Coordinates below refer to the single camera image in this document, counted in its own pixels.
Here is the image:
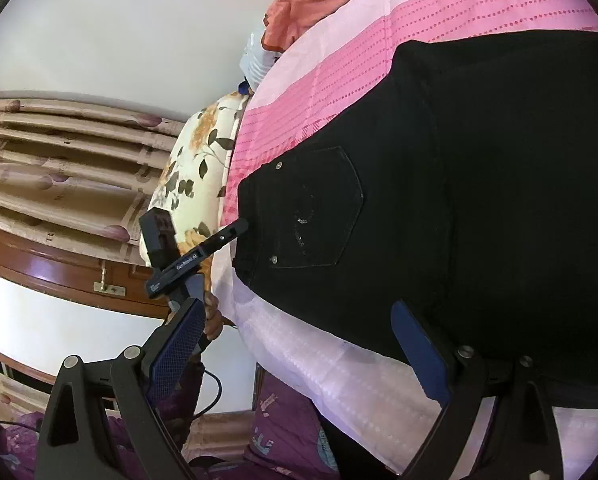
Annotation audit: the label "black cable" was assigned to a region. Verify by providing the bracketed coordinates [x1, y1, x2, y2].
[193, 366, 226, 418]

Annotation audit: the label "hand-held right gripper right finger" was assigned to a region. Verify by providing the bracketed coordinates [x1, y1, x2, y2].
[390, 300, 564, 480]

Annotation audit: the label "brass door latch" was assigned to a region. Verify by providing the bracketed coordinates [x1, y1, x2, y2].
[94, 267, 128, 297]

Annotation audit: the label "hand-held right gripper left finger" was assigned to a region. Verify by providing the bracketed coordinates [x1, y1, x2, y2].
[34, 297, 207, 480]

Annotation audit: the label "orange checked quilt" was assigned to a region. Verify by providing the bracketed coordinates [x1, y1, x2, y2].
[261, 0, 380, 54]

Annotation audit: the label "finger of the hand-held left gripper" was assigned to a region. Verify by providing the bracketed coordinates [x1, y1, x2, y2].
[199, 217, 250, 258]

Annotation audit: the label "black pants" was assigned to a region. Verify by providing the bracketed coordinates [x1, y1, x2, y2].
[231, 27, 598, 411]

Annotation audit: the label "person's purple printed garment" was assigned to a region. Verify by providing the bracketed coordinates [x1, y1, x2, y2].
[0, 372, 342, 480]

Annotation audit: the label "floral pillow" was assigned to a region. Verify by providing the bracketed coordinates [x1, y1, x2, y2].
[139, 92, 253, 282]

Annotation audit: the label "white and blue cloth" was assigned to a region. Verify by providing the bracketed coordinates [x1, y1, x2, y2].
[239, 30, 280, 89]

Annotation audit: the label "person's left hand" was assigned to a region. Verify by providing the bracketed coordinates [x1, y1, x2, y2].
[201, 291, 226, 343]

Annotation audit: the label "brown wooden door frame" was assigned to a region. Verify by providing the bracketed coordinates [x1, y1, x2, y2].
[0, 222, 180, 386]

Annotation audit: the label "pink striped bedsheet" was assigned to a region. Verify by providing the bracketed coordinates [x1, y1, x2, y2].
[214, 0, 598, 480]

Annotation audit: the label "beige floral curtain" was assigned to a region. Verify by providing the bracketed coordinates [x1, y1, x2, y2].
[0, 92, 188, 264]

